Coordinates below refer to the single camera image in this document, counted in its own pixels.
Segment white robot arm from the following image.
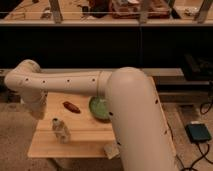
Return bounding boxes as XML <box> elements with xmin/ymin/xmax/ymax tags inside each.
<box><xmin>4</xmin><ymin>60</ymin><xmax>178</xmax><ymax>171</ymax></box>

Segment white patterned bottle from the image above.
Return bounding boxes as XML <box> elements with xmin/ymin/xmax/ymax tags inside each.
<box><xmin>52</xmin><ymin>118</ymin><xmax>70</xmax><ymax>143</ymax></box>

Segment green ceramic bowl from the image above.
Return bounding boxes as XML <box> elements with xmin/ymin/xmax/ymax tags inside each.
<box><xmin>89</xmin><ymin>97</ymin><xmax>109</xmax><ymax>120</ymax></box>

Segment reddish brown oblong object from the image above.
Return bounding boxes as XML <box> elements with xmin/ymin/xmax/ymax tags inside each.
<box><xmin>63</xmin><ymin>101</ymin><xmax>81</xmax><ymax>114</ymax></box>

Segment wooden folding table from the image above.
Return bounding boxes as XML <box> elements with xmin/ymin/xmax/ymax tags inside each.
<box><xmin>28</xmin><ymin>78</ymin><xmax>176</xmax><ymax>159</ymax></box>

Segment beige sponge block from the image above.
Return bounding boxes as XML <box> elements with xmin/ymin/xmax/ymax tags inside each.
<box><xmin>104</xmin><ymin>143</ymin><xmax>120</xmax><ymax>160</ymax></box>

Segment black foot pedal box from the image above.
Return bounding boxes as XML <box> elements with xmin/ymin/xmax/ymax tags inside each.
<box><xmin>185</xmin><ymin>124</ymin><xmax>212</xmax><ymax>143</ymax></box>

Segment black floor cable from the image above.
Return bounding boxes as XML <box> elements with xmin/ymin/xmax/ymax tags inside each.
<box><xmin>166</xmin><ymin>99</ymin><xmax>213</xmax><ymax>171</ymax></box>

